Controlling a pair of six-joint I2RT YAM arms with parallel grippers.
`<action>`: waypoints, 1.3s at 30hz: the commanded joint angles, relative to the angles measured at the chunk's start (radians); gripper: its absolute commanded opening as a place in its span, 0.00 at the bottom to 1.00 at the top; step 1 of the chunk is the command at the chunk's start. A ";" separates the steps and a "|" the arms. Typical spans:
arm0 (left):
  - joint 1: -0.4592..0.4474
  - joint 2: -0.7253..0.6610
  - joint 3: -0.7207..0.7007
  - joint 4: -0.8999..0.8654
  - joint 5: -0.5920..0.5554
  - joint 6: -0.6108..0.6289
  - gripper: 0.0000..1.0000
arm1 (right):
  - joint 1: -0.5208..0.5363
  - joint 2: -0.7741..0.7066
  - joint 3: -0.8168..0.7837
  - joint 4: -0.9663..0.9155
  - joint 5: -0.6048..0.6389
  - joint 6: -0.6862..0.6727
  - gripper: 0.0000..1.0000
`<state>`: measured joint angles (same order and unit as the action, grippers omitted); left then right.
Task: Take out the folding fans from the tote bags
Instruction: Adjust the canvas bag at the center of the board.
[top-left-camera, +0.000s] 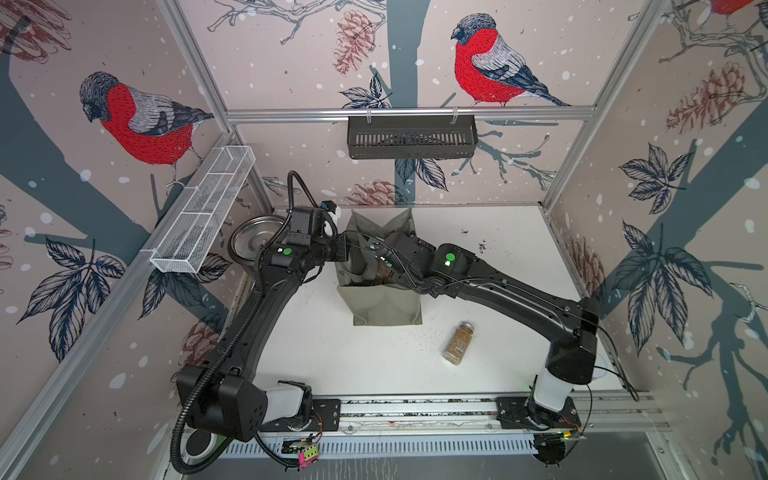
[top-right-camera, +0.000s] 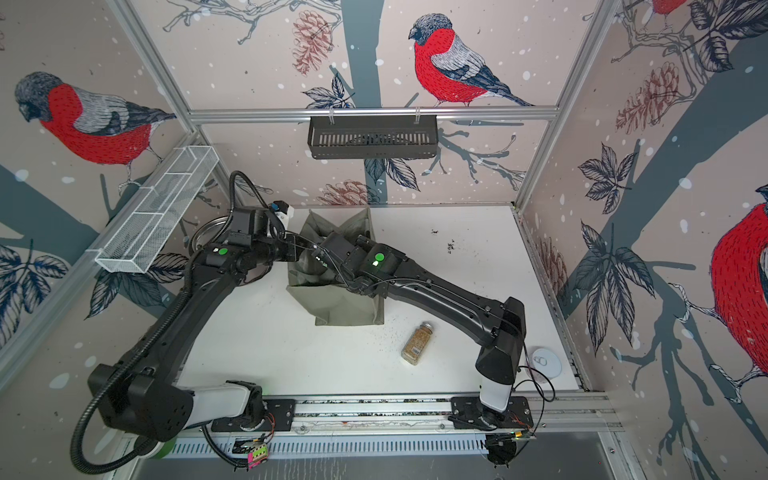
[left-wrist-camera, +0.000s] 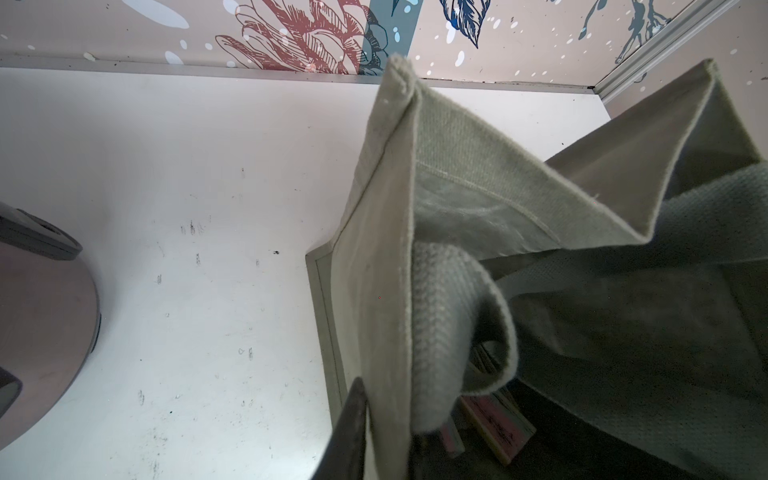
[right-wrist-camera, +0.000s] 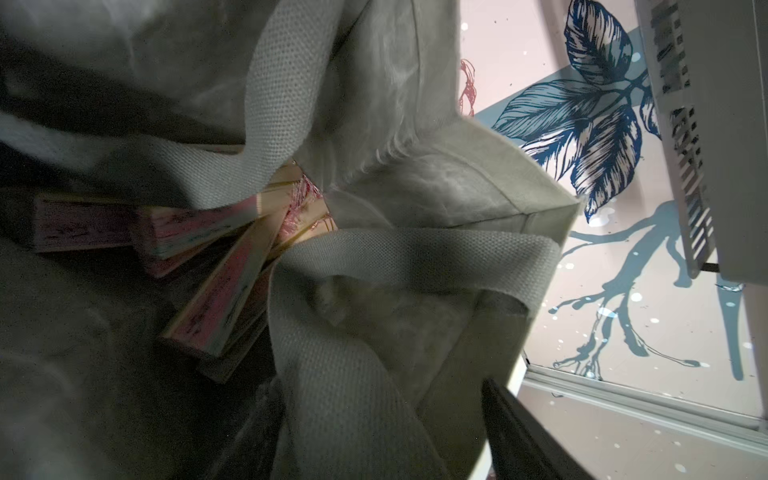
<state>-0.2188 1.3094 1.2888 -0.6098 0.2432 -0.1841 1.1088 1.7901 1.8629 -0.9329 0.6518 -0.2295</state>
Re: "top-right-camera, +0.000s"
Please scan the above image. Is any olive green tote bag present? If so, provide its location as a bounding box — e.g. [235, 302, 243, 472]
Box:
[287, 208, 385, 327]

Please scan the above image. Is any green tape roll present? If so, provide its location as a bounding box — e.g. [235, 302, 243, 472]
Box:
[147, 438, 177, 459]

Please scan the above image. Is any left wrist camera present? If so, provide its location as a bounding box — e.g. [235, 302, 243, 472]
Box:
[270, 200, 295, 225]

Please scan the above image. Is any aluminium mounting rail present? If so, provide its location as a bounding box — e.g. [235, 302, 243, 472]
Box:
[160, 387, 624, 439]

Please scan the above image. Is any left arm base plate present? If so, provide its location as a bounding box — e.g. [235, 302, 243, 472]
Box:
[210, 398, 296, 433]

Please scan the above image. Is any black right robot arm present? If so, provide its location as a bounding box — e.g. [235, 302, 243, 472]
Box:
[313, 234, 526, 413]

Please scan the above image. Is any black hanging shelf basket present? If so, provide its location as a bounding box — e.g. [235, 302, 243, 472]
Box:
[307, 115, 439, 160]

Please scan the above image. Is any white round tin can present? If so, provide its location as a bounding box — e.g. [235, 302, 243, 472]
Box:
[527, 347, 563, 380]

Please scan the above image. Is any black corrugated cable hose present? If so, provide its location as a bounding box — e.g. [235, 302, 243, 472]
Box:
[69, 170, 271, 475]

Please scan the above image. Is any pink circuit board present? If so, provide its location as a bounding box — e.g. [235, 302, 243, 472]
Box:
[232, 440, 269, 470]

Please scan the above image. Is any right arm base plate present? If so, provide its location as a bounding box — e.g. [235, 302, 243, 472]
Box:
[448, 396, 534, 432]

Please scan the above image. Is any white wire mesh basket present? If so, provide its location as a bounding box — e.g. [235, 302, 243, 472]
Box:
[95, 145, 219, 273]

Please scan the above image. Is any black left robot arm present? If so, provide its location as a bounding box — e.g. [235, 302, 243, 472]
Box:
[88, 201, 298, 442]

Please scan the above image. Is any glass spice jar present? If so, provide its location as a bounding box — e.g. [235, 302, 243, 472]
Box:
[400, 322, 433, 365]

